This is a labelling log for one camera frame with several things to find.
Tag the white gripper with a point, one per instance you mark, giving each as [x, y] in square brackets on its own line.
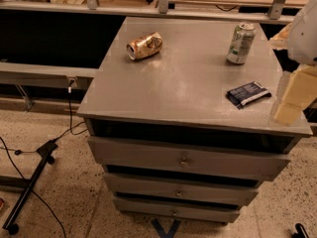
[304, 34]

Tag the green 7up soda can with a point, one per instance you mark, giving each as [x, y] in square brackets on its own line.
[243, 37]

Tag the crushed orange soda can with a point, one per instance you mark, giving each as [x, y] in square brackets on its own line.
[145, 46]

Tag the dark blue snack packet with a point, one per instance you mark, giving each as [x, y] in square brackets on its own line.
[246, 94]

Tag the grey drawer cabinet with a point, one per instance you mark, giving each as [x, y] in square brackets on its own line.
[178, 96]

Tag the black object at corner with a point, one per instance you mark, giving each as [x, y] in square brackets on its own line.
[300, 231]

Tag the top grey drawer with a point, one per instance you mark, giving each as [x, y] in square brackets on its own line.
[186, 159]

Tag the grey drawer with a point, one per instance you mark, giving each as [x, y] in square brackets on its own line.
[177, 210]
[180, 189]
[186, 159]

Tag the middle grey drawer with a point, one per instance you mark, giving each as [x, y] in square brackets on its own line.
[180, 189]

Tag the bottom grey drawer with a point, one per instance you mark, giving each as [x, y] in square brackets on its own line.
[177, 210]

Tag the black stand leg with wheels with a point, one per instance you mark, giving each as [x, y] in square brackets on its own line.
[26, 184]

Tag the grey metal shelf rail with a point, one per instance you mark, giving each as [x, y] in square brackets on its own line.
[22, 74]

